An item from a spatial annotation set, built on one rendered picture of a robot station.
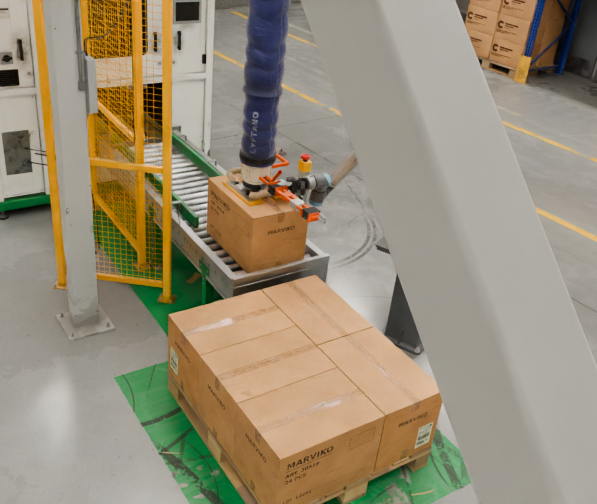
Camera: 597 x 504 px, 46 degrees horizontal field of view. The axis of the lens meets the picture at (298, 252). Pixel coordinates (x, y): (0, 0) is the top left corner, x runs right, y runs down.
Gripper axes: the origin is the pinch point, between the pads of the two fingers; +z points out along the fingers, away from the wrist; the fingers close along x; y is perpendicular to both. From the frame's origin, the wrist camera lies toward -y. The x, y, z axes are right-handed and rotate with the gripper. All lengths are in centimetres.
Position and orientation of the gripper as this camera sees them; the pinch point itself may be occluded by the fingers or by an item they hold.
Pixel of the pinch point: (279, 189)
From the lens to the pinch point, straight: 422.3
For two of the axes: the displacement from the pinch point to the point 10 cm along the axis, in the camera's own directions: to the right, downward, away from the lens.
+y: -5.4, -4.8, 6.9
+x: 1.1, -8.5, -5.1
